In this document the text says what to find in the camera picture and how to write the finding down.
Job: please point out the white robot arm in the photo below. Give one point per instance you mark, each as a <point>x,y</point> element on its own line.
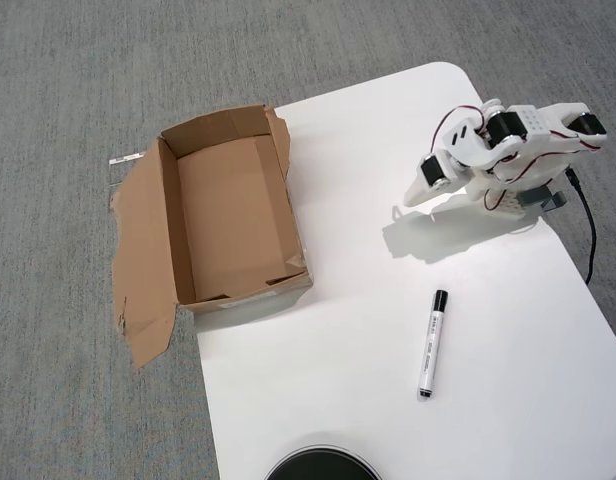
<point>530,125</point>

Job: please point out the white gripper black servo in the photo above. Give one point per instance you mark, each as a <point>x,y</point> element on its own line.
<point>430,173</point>

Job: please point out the white paper strip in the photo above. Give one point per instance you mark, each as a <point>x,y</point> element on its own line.
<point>127,159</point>

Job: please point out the open brown cardboard box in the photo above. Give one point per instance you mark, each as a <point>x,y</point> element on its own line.
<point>228,210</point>

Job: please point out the white marker pen black cap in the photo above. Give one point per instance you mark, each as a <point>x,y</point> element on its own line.
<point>432,345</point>

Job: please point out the black round disc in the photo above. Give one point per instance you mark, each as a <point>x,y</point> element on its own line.
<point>320,465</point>

